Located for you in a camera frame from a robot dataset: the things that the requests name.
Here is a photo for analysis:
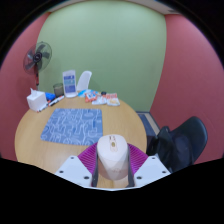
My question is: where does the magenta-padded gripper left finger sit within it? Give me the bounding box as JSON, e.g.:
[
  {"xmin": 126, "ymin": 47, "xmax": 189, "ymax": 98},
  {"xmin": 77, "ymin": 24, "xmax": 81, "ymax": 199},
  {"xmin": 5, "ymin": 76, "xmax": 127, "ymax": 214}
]
[{"xmin": 54, "ymin": 144, "xmax": 100, "ymax": 188}]

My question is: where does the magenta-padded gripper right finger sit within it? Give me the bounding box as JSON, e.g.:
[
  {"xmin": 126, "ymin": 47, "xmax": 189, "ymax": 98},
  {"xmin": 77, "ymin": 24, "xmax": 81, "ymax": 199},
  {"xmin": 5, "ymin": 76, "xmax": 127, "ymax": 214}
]
[{"xmin": 126, "ymin": 143, "xmax": 172, "ymax": 188}]

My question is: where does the pale pink computer mouse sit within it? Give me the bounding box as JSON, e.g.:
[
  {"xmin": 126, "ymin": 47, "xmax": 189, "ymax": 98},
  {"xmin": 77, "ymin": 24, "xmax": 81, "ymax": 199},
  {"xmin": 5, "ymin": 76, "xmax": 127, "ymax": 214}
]
[{"xmin": 96, "ymin": 133, "xmax": 130, "ymax": 181}]

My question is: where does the blue patterned mouse pad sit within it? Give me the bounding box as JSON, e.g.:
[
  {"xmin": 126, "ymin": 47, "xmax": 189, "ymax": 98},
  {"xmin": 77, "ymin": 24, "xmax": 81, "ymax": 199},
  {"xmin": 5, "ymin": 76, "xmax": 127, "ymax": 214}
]
[{"xmin": 40, "ymin": 107, "xmax": 104, "ymax": 147}]

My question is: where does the black office chair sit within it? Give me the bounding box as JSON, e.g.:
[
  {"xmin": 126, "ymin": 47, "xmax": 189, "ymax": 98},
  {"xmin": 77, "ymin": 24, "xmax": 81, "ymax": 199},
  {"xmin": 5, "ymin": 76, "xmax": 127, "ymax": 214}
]
[{"xmin": 145, "ymin": 116, "xmax": 209, "ymax": 173}]

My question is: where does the white whiteboard marker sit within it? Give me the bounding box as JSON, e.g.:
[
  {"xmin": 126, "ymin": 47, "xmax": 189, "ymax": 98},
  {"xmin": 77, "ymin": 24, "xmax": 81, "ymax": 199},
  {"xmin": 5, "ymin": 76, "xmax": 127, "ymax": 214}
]
[{"xmin": 37, "ymin": 102, "xmax": 51, "ymax": 113}]

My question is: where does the black whiteboard marker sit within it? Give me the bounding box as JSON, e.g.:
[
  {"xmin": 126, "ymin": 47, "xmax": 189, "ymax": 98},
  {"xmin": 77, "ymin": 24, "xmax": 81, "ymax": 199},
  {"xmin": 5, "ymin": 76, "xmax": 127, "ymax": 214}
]
[{"xmin": 48, "ymin": 95, "xmax": 66, "ymax": 107}]

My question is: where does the white flat snack packet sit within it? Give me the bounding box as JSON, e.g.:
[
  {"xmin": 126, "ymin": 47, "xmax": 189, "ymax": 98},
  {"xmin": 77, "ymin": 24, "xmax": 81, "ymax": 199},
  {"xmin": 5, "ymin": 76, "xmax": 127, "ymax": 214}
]
[{"xmin": 91, "ymin": 96, "xmax": 108, "ymax": 106}]

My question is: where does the blue whiteboard eraser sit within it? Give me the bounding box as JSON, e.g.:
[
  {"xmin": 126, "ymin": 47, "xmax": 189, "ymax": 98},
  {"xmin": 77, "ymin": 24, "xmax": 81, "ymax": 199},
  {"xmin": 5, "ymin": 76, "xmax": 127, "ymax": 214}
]
[{"xmin": 45, "ymin": 92, "xmax": 57, "ymax": 101}]

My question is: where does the light blue packet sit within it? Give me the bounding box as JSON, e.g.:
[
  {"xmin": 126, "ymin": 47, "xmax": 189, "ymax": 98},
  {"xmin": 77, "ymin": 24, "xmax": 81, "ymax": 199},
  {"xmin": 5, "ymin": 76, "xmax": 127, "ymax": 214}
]
[{"xmin": 77, "ymin": 89, "xmax": 93, "ymax": 98}]

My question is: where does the white tissue box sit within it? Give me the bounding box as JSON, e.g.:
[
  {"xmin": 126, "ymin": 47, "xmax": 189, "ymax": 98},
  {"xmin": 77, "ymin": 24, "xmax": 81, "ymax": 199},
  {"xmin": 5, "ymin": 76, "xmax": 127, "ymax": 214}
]
[{"xmin": 26, "ymin": 88, "xmax": 47, "ymax": 112}]

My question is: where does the white and orange snack packet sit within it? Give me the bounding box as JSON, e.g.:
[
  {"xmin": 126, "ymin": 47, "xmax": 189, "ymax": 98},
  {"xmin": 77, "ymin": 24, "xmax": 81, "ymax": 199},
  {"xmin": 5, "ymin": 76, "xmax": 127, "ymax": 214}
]
[{"xmin": 105, "ymin": 92, "xmax": 121, "ymax": 107}]

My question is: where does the dark mesh pen cup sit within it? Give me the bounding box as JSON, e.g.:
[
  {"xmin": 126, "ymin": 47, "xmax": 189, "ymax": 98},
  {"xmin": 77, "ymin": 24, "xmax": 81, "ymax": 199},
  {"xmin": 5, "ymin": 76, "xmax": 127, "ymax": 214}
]
[{"xmin": 52, "ymin": 82, "xmax": 65, "ymax": 98}]

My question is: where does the white acrylic sign stand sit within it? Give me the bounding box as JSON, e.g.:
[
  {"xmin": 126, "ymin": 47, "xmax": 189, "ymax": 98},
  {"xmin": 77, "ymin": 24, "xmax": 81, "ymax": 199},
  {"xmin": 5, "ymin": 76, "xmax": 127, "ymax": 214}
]
[{"xmin": 62, "ymin": 69, "xmax": 78, "ymax": 99}]

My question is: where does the black standing fan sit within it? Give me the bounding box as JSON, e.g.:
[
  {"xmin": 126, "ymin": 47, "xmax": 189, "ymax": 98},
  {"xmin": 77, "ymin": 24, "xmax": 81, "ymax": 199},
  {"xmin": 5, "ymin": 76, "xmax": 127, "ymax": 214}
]
[{"xmin": 22, "ymin": 41, "xmax": 53, "ymax": 91}]

